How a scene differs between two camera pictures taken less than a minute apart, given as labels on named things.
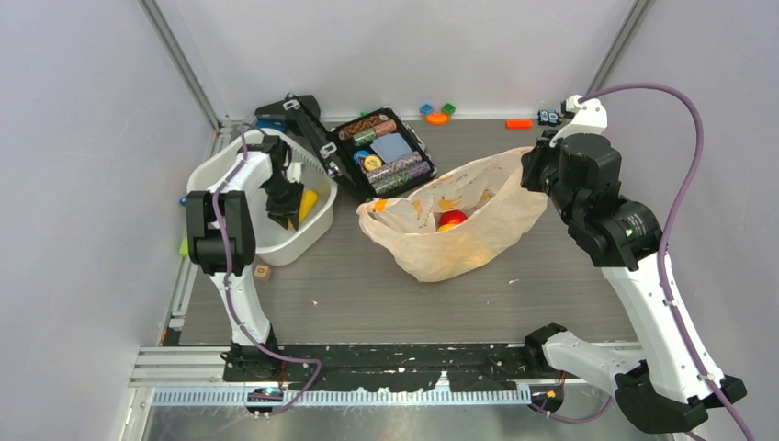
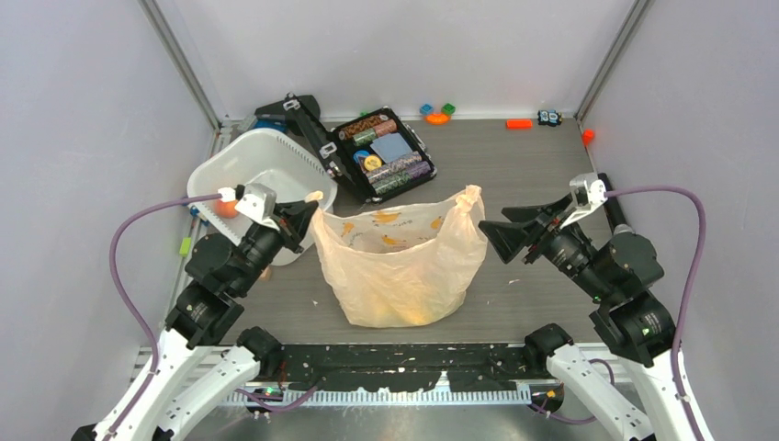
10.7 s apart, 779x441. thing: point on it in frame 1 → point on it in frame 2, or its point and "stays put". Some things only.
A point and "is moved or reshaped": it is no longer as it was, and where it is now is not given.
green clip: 184,250 stays put
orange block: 519,124 stays put
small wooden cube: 262,273 stays put
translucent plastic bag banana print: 457,223 is moved or reshaped
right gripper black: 532,160 → 506,237
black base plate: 410,367 stays put
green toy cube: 447,108 stays put
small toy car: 549,118 stays put
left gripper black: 280,212 → 293,220
